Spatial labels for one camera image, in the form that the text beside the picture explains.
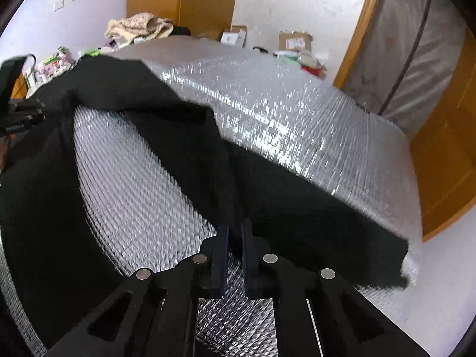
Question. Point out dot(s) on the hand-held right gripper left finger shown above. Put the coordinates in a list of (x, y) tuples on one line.
[(223, 256)]

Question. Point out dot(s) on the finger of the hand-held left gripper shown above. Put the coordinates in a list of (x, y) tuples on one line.
[(26, 106), (22, 124)]

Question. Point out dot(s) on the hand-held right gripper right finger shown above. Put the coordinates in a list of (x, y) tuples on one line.
[(247, 260)]

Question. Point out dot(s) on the black garment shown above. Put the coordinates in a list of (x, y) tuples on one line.
[(178, 148)]

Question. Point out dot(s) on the wooden headboard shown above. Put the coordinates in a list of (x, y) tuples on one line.
[(19, 89)]

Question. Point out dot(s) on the stack of pink packets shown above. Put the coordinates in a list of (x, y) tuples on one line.
[(55, 63)]

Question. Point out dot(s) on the green tissue packet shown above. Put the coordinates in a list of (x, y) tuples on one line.
[(89, 51)]

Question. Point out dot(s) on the beige floral blanket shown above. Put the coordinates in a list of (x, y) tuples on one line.
[(137, 26)]

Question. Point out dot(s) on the silver quilted foil mat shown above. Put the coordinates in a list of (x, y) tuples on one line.
[(279, 100)]

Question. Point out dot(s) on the black bag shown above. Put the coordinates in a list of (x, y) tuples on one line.
[(182, 31)]

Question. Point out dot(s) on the wooden wardrobe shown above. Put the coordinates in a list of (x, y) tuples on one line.
[(200, 3)]

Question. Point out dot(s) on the pile of white plastic bags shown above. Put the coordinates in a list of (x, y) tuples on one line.
[(308, 61)]

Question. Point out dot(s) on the white carton box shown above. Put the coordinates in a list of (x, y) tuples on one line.
[(232, 39)]

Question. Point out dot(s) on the wooden door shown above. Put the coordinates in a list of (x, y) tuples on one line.
[(446, 163)]

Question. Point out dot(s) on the brown cardboard box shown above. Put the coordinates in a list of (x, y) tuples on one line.
[(293, 41)]

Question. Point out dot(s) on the clear plastic door curtain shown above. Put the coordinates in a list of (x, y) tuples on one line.
[(405, 44)]

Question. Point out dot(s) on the wooden door frame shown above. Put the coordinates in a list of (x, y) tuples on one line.
[(357, 33)]

